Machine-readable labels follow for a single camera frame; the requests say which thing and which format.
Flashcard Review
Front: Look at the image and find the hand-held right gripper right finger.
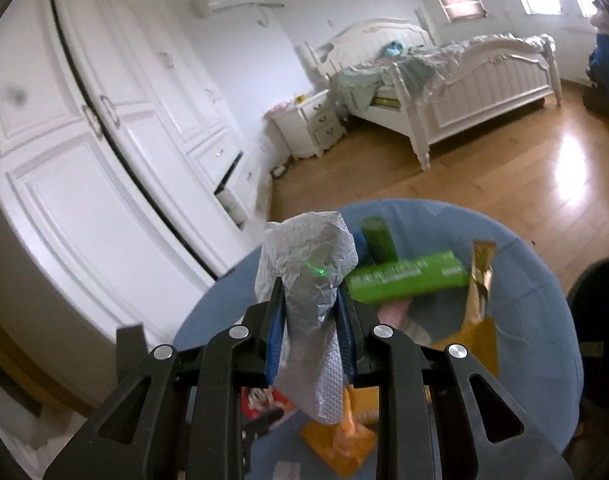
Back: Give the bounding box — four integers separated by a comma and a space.
335, 279, 575, 480

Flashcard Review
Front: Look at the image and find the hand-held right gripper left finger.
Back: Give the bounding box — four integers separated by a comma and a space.
43, 277, 288, 480

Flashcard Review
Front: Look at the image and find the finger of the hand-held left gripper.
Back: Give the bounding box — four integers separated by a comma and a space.
242, 407, 285, 443

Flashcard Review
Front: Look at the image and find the silver white wrapper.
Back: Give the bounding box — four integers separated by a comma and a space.
254, 209, 359, 426

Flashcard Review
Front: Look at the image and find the black round bin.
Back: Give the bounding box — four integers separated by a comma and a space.
566, 256, 609, 408

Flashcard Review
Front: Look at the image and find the red printed packet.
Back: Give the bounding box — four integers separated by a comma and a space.
242, 387, 292, 418

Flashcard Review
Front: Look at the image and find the pink wrapper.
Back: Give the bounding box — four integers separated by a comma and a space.
377, 300, 416, 332

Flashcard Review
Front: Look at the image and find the mustard yellow packet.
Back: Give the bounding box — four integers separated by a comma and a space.
299, 417, 379, 478
432, 316, 500, 377

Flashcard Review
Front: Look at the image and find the long green snack packet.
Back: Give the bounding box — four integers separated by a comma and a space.
345, 251, 469, 306

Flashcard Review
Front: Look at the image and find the orange translucent wrapper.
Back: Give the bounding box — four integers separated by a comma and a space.
332, 389, 376, 457

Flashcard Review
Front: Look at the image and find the green cylinder roll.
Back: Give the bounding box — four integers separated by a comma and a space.
361, 216, 398, 266

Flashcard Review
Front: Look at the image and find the gold stick wrapper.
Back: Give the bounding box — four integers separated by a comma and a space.
465, 241, 498, 323

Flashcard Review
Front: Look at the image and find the blue star tablecloth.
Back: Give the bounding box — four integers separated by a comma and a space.
173, 199, 585, 480

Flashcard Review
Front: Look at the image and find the white nightstand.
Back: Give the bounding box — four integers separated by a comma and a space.
269, 89, 348, 161

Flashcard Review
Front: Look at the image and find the white wardrobe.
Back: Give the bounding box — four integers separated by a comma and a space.
0, 0, 275, 356

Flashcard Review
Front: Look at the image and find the light green blanket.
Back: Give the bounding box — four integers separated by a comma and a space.
335, 57, 435, 111

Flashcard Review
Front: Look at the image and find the white wooden bed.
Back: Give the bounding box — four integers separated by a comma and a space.
304, 17, 563, 171

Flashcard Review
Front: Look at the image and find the white air conditioner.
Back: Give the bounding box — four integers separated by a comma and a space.
192, 0, 265, 18

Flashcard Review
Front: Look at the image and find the pile of clothes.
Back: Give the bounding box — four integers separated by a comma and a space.
585, 0, 609, 121

